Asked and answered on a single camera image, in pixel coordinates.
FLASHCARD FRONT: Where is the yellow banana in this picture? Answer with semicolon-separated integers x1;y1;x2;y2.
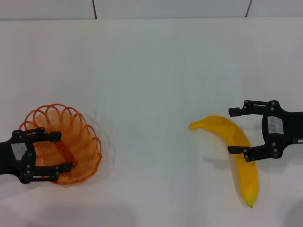
188;115;259;209

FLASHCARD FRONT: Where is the orange wire basket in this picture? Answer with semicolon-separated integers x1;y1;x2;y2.
18;103;103;185

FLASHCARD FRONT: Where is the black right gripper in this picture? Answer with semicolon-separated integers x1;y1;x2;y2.
227;99;303;163

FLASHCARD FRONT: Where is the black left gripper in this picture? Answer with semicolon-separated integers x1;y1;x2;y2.
0;127;74;184

